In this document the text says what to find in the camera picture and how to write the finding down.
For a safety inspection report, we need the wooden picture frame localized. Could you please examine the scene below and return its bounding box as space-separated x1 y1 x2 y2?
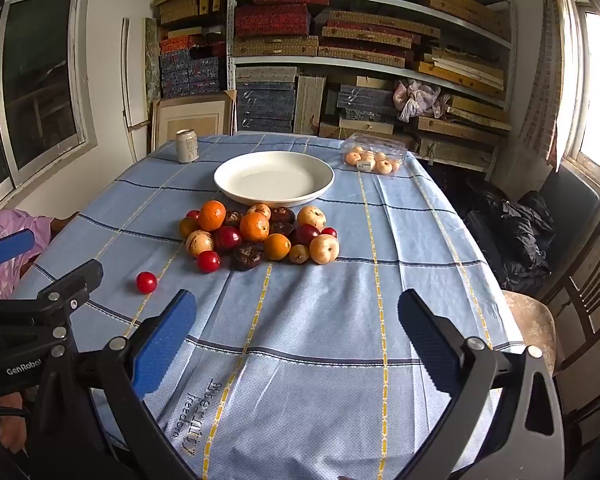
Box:
151 90 237 151

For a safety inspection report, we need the patterned curtain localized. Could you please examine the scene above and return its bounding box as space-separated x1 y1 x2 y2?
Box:
517 0 581 171

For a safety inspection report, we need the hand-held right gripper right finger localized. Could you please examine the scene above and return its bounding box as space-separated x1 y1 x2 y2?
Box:
397 289 567 480

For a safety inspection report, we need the white curved trim strip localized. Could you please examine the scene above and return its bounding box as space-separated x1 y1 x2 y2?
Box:
121 17 148 133

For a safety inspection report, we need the dark padded chair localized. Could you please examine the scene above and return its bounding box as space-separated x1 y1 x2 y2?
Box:
530 167 600 256

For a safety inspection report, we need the white drink can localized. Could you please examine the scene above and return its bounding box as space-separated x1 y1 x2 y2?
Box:
175 129 199 164

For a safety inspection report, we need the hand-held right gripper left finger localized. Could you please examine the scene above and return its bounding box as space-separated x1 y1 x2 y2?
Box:
30 289 201 480

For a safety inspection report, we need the pink cloth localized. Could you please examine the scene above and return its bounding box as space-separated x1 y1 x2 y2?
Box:
0 210 66 301

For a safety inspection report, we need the black jacket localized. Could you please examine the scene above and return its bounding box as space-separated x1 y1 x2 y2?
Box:
462 180 558 291

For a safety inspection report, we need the white metal shelf rack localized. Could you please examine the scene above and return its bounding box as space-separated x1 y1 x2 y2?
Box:
227 0 518 181

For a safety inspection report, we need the pink plastic bag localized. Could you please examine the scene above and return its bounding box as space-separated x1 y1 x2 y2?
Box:
392 79 448 122

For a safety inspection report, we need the pack of pale small fruits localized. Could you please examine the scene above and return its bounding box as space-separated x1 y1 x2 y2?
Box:
344 146 402 175

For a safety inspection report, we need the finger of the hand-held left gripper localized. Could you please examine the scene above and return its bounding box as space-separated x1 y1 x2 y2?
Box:
0 228 35 281
35 259 104 312

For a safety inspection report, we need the dark red plum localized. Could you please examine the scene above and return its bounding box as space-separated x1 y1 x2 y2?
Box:
213 226 243 253
294 224 321 247

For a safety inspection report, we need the dark wooden chair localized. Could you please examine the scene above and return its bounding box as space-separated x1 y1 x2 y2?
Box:
540 220 600 426

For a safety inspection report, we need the green patterned board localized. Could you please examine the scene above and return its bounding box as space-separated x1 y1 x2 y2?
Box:
145 17 162 106

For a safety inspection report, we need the white framed window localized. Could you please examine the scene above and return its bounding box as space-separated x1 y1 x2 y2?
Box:
0 0 98 211

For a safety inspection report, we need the orange mandarin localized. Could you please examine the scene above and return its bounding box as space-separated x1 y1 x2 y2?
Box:
239 212 271 244
198 200 228 231

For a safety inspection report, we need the white plate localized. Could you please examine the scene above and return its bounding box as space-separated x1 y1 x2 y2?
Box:
213 151 336 209

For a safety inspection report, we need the person's left hand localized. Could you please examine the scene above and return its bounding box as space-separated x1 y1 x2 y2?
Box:
0 392 33 456

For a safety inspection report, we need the clear plastic clamshell box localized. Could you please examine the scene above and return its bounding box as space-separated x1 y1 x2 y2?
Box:
341 131 408 176

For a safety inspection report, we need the stack of patterned flat boxes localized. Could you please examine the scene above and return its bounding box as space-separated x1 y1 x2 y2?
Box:
152 0 231 98
232 0 513 166

